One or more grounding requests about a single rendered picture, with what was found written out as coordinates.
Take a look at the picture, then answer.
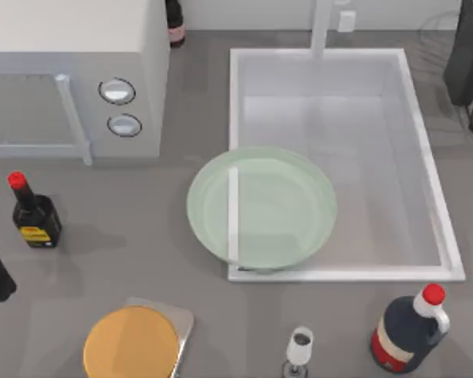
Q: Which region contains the pale green plate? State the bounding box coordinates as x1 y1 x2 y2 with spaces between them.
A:
185 146 338 273

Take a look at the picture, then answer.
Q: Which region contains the white sink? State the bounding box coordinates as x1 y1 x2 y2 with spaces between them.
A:
227 47 467 284

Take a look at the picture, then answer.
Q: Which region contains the small silver microwave knob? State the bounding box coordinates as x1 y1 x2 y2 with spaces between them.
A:
106 113 143 139

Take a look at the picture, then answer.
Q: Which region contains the grey metal board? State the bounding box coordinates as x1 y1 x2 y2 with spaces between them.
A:
121 296 196 378

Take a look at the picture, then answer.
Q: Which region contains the large silver microwave knob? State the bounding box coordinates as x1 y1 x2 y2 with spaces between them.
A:
97 76 137 106

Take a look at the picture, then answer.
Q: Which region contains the wine glass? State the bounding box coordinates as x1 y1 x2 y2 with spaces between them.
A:
281 326 315 378

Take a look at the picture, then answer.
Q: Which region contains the dark bottle with pink label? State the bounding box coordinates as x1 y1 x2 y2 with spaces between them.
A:
164 0 187 49

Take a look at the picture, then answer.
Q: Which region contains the tall white tap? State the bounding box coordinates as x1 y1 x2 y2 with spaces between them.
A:
310 0 329 61

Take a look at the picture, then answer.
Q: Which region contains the pale microwave oven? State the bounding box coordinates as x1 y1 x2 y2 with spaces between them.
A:
0 0 171 166

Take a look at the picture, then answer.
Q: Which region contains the orange round disc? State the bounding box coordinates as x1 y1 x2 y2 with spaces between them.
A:
82 306 181 378

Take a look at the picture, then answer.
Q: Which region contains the black sauce bottle red cap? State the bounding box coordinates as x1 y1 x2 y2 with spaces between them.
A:
7 170 63 250

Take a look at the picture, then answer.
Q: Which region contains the dark jug with red cap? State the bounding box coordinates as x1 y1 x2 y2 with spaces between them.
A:
370 283 451 375

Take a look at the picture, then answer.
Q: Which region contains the microwave glass door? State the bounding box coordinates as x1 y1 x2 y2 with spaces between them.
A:
0 73 88 159

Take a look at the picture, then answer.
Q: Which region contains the pale microwave door handle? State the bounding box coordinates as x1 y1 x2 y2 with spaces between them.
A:
54 73 94 166

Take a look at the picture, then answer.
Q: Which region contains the small white wall box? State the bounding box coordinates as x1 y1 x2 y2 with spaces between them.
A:
337 10 357 33

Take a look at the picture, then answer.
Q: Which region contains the black frame stand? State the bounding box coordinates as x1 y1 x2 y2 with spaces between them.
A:
442 0 473 139

